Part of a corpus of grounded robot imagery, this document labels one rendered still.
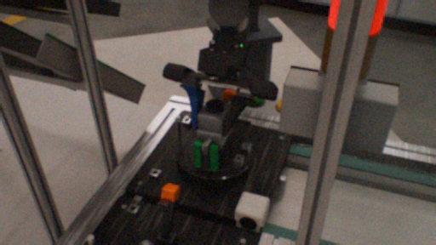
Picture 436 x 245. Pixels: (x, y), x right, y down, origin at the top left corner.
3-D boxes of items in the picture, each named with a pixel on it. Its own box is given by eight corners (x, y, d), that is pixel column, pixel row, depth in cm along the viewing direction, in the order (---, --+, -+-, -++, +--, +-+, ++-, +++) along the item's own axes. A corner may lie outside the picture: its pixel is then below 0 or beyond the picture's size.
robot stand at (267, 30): (255, 78, 119) (261, 11, 107) (276, 106, 108) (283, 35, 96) (207, 86, 116) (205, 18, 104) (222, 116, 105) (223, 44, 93)
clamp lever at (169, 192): (163, 230, 60) (168, 182, 58) (175, 233, 60) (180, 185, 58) (152, 242, 57) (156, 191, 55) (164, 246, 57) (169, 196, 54)
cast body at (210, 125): (209, 122, 76) (209, 90, 71) (232, 128, 75) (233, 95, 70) (192, 152, 69) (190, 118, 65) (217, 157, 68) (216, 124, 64)
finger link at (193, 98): (190, 87, 73) (178, 83, 67) (209, 91, 72) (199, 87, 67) (182, 126, 73) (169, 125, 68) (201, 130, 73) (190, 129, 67)
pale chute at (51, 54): (90, 88, 92) (98, 69, 92) (138, 105, 87) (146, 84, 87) (-23, 41, 66) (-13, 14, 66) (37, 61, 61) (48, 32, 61)
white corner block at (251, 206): (242, 207, 70) (243, 190, 67) (268, 213, 69) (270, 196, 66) (233, 228, 66) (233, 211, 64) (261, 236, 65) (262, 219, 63)
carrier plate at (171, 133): (181, 117, 90) (181, 109, 88) (292, 141, 83) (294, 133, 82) (125, 196, 72) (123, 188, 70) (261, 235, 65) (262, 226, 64)
